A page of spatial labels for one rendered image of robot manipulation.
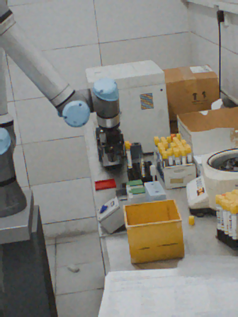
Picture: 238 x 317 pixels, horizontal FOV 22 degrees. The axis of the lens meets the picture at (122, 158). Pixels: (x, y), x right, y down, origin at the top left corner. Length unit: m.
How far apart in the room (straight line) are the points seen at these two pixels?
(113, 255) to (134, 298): 0.24
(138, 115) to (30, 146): 1.48
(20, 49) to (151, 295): 0.75
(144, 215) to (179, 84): 1.12
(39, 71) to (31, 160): 1.96
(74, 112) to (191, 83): 0.99
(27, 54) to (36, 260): 0.58
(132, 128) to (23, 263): 0.70
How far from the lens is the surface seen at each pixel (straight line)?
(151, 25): 3.48
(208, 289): 1.31
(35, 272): 1.79
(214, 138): 1.95
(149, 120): 2.20
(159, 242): 1.44
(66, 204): 3.69
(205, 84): 2.59
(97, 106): 1.83
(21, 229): 1.66
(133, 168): 2.02
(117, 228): 1.61
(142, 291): 1.32
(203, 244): 1.52
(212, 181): 1.63
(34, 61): 1.67
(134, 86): 2.16
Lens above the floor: 1.56
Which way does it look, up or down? 18 degrees down
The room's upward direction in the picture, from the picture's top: 7 degrees counter-clockwise
